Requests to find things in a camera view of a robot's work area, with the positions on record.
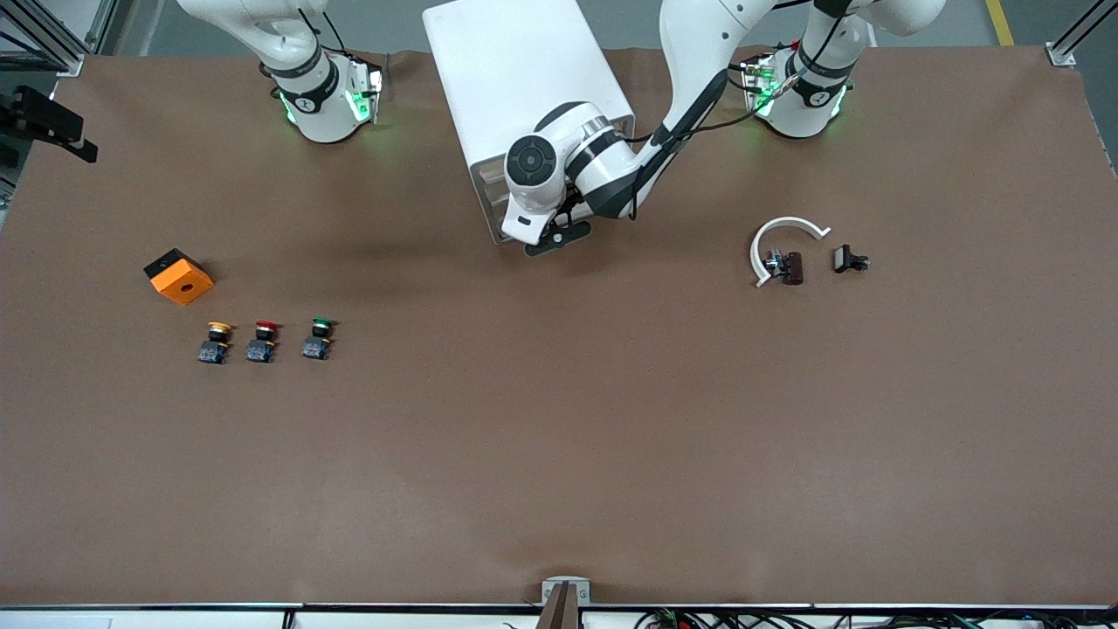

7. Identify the green mushroom push button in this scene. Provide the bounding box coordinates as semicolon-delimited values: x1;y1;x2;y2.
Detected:
301;318;337;361

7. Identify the white plastic drawer cabinet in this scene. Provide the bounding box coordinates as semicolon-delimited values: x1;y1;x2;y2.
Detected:
423;0;637;245

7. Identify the orange and black button box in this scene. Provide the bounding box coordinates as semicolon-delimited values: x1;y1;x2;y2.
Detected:
143;248;215;307

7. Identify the yellow mushroom push button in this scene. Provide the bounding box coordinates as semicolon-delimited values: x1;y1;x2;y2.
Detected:
197;321;234;366

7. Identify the red mushroom push button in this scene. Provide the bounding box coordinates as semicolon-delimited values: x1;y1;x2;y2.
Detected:
245;321;280;365

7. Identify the brown table cover sheet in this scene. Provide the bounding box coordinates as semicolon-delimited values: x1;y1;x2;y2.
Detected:
0;45;1118;608

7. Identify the white half-round pipe clamp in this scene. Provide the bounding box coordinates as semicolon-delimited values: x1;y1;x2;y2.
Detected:
750;216;832;288

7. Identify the brown bar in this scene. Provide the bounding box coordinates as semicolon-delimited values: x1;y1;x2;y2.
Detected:
535;583;581;629

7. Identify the aluminium frame post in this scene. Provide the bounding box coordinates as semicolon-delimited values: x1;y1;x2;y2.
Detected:
0;0;119;78
1046;0;1118;68

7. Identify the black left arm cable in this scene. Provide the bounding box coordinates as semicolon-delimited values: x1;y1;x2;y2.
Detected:
616;26;844;221

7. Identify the grey metal bracket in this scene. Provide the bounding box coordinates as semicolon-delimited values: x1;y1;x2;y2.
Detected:
541;576;591;605

